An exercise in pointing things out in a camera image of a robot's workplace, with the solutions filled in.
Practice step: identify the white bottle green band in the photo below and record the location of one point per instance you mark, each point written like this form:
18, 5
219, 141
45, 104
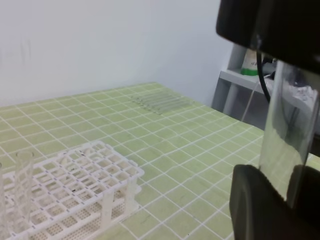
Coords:
249, 65

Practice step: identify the clear glass test tube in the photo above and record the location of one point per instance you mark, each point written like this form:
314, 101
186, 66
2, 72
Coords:
290, 126

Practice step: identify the row of spare glass tubes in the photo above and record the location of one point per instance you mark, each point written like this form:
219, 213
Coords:
162, 101

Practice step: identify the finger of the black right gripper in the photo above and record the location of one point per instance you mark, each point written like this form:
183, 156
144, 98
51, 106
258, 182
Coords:
288, 30

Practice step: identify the grey metal shelf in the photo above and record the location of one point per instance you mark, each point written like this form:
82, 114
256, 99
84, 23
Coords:
240, 96

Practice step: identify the green checked tablecloth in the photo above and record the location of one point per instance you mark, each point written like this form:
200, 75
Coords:
187, 156

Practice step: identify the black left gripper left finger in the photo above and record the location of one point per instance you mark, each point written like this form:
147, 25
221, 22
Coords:
258, 212

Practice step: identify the white test tube rack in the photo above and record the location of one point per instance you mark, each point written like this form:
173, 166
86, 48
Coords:
76, 195

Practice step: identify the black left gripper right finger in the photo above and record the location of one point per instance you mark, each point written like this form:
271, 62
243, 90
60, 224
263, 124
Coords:
303, 193

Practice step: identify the glass tube in rack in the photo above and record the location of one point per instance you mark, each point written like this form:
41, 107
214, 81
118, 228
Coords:
22, 189

